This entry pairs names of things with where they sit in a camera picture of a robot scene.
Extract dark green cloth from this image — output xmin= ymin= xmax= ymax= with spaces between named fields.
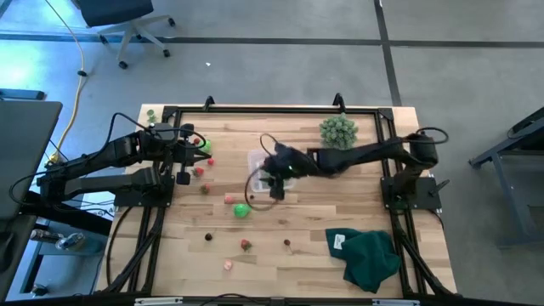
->
xmin=325 ymin=228 xmax=402 ymax=294

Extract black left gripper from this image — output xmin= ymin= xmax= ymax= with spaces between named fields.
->
xmin=172 ymin=123 xmax=213 ymax=185

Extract black metal rig frame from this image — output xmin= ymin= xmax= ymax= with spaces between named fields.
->
xmin=93 ymin=93 xmax=459 ymax=298

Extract yellow cable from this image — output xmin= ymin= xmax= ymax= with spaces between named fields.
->
xmin=43 ymin=0 xmax=86 ymax=165

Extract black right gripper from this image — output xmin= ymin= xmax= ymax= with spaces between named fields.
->
xmin=261 ymin=143 xmax=320 ymax=201

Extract dark grey cabinet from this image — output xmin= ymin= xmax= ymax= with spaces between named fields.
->
xmin=0 ymin=214 xmax=38 ymax=301

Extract dark grey side table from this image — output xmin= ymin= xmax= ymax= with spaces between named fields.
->
xmin=0 ymin=99 xmax=64 ymax=220

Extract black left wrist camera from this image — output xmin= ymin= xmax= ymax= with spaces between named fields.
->
xmin=150 ymin=122 xmax=178 ymax=141

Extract green potted plant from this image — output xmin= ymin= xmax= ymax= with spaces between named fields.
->
xmin=318 ymin=112 xmax=360 ymax=150

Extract black office chair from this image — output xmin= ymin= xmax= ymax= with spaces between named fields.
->
xmin=78 ymin=0 xmax=176 ymax=71

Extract grey metal cart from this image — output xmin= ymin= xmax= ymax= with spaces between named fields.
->
xmin=468 ymin=105 xmax=544 ymax=248

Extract black flat bar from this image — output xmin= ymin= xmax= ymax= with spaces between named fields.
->
xmin=0 ymin=88 xmax=47 ymax=101

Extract metal bottle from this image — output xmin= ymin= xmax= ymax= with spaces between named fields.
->
xmin=28 ymin=228 xmax=59 ymax=244
xmin=54 ymin=232 xmax=86 ymax=251

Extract clear plastic tupperware container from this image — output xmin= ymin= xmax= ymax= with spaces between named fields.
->
xmin=247 ymin=148 xmax=298 ymax=193

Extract silver metal bracket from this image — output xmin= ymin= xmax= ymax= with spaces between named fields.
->
xmin=372 ymin=298 xmax=421 ymax=306
xmin=134 ymin=297 xmax=184 ymax=306

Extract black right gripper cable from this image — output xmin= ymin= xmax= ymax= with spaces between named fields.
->
xmin=244 ymin=133 xmax=290 ymax=213

